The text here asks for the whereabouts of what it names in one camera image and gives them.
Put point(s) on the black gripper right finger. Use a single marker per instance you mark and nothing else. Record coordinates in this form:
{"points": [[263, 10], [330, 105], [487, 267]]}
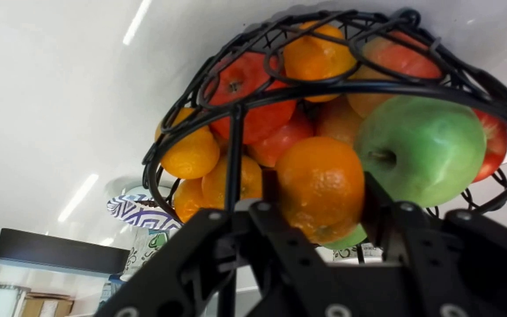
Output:
{"points": [[476, 257]]}

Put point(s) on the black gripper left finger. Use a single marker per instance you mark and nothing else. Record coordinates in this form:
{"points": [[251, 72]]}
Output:
{"points": [[254, 246]]}

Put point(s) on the small orange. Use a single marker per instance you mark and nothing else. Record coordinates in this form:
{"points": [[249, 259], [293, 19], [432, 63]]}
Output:
{"points": [[321, 186]]}

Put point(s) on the green apple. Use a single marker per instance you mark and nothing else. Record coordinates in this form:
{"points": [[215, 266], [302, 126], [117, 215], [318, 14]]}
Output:
{"points": [[349, 237], [421, 149]]}

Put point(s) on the dark rectangular panel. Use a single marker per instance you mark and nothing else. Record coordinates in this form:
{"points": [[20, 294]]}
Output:
{"points": [[61, 252]]}

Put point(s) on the red yellow apple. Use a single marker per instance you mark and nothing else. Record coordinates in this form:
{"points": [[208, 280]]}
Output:
{"points": [[404, 54]]}

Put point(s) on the brown cardboard box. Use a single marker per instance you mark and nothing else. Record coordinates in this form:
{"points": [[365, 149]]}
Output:
{"points": [[45, 304]]}

